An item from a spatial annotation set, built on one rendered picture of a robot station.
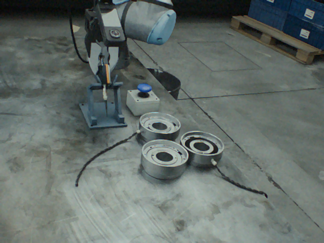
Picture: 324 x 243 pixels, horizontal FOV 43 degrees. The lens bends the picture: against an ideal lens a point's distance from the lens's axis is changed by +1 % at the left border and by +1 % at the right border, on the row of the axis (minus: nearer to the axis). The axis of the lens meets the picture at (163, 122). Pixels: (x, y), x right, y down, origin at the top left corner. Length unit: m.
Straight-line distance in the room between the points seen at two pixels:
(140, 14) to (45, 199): 0.69
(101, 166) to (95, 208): 0.14
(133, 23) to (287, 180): 1.50
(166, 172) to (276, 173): 1.67
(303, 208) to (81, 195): 1.64
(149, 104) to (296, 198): 1.42
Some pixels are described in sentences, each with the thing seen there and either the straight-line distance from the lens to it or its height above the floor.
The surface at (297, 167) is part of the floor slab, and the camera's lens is 2.62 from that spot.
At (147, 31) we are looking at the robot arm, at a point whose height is 0.96.
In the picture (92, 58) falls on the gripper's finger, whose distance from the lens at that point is 1.04.
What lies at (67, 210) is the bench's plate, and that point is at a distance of 0.80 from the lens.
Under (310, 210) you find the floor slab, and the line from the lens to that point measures 2.31.
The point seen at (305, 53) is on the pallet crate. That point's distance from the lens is 4.42.
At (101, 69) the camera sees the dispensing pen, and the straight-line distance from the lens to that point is 1.04.
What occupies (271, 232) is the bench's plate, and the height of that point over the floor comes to 0.80.
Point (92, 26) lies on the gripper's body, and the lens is 1.02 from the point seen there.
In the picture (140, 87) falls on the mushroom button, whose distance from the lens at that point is 1.10.
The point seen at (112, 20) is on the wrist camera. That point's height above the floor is 1.07.
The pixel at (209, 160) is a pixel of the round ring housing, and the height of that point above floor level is 0.83.
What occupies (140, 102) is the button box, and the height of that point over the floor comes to 0.84.
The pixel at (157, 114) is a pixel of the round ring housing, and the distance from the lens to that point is 1.06.
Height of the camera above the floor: 1.34
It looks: 30 degrees down
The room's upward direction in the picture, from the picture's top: 9 degrees clockwise
